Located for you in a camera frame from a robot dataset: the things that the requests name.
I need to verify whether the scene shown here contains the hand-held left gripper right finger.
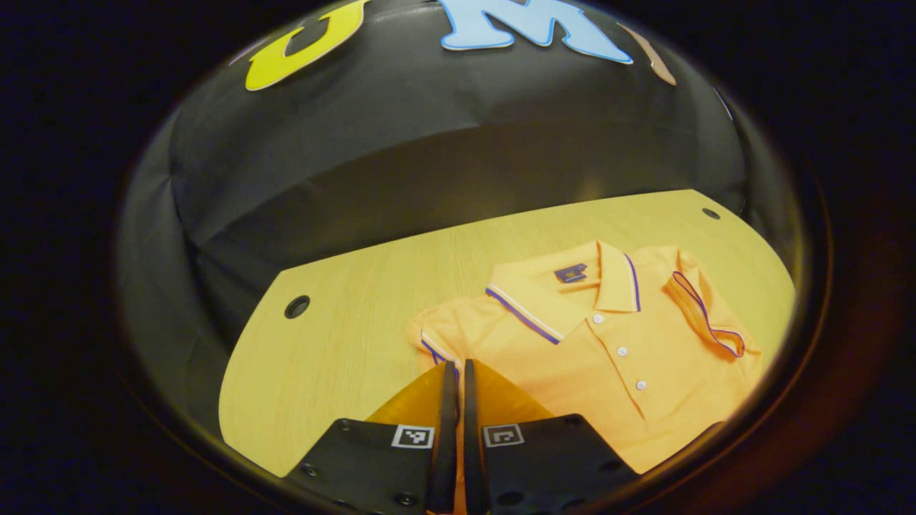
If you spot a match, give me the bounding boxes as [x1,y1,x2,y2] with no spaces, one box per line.
[462,359,638,515]

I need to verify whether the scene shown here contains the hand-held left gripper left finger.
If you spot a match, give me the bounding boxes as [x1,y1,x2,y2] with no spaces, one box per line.
[282,360,460,515]

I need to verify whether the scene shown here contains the orange T-shirt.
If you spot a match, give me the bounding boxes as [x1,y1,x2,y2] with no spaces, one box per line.
[406,240,765,514]

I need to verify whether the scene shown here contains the black backdrop cloth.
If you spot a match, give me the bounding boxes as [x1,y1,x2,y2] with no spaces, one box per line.
[118,0,795,430]

